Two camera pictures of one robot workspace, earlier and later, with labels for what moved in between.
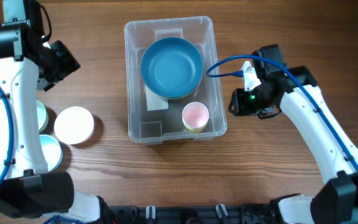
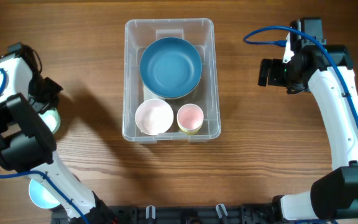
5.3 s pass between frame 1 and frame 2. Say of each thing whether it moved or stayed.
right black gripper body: moved
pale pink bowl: moved
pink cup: moved
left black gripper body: moved
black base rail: stayed
